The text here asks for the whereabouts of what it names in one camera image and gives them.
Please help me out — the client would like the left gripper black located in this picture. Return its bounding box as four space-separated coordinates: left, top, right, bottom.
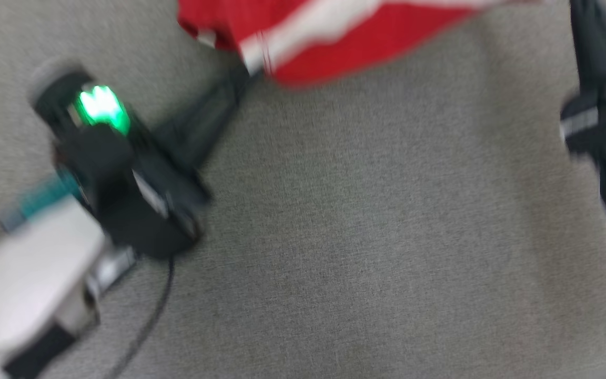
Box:
29 63 254 260

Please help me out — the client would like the red white basketball jersey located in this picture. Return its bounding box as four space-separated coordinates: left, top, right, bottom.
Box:
177 0 546 88

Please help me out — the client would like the teal left camera connector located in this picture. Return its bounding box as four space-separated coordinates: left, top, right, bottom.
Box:
0 173 80 233

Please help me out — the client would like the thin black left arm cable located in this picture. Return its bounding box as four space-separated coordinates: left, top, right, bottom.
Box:
104 256 176 379

